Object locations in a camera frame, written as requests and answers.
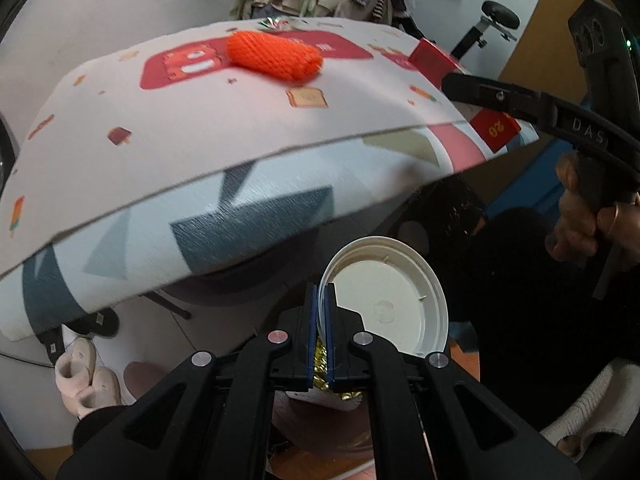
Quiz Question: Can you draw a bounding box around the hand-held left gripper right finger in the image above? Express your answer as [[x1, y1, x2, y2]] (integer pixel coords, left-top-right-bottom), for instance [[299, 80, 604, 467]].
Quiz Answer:
[[324, 283, 587, 480]]

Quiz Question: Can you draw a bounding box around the printed white table mat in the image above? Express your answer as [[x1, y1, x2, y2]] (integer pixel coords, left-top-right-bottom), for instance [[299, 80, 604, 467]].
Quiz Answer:
[[0, 16, 541, 276]]

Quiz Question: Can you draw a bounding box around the clear green-edged wrapper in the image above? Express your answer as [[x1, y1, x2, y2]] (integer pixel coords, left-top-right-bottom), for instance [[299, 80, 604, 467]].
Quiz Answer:
[[257, 16, 301, 31]]

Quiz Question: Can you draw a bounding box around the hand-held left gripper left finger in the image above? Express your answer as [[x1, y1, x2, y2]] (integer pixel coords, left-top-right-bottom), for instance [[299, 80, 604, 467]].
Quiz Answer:
[[55, 283, 318, 480]]

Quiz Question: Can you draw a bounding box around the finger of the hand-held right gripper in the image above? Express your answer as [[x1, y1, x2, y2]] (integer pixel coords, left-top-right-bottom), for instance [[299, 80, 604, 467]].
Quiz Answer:
[[441, 71, 640, 187]]

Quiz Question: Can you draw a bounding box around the white round lid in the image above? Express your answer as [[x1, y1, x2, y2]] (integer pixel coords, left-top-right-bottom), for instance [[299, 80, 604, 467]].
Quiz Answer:
[[320, 235, 449, 361]]

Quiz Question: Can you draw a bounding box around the black exercise bike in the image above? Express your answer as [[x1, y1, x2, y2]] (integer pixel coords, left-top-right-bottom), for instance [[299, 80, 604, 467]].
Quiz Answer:
[[400, 0, 521, 61]]

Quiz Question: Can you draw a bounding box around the person's black clothing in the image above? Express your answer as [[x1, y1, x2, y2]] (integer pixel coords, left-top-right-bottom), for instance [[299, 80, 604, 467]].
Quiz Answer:
[[440, 207, 640, 441]]

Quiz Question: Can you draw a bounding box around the pink fluffy slipper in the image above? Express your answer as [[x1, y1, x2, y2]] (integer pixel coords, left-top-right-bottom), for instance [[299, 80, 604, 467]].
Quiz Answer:
[[54, 337, 97, 402], [75, 366, 122, 419]]

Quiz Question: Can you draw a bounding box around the gold foil wrapper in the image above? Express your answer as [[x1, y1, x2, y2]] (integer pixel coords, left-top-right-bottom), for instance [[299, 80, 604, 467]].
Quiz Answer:
[[312, 337, 365, 407]]

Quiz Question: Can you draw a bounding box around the blue fabric object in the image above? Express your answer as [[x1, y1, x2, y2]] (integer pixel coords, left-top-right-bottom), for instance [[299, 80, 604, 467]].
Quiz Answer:
[[487, 142, 568, 213]]

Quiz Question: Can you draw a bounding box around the pink trash bin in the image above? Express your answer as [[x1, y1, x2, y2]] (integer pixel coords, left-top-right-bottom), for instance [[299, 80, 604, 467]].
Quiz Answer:
[[272, 391, 381, 480]]

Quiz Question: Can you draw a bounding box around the white knitted cloth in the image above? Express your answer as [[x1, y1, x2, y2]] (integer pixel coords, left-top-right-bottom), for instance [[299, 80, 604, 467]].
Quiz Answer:
[[540, 360, 640, 463]]

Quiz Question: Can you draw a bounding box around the black slipper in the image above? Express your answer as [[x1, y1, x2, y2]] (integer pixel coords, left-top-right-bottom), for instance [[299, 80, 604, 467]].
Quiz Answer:
[[65, 307, 121, 339], [32, 327, 66, 369]]

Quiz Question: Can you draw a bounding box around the person's right hand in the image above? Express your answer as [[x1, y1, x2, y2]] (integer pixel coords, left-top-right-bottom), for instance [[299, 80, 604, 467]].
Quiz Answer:
[[547, 151, 640, 263]]

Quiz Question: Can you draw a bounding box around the black table leg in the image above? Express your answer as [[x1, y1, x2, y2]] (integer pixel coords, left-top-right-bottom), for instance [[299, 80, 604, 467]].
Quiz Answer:
[[144, 290, 192, 322]]

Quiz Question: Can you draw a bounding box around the geometric patterned tablecloth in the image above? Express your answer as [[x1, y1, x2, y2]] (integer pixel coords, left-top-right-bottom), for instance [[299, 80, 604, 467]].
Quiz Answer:
[[0, 122, 506, 343]]

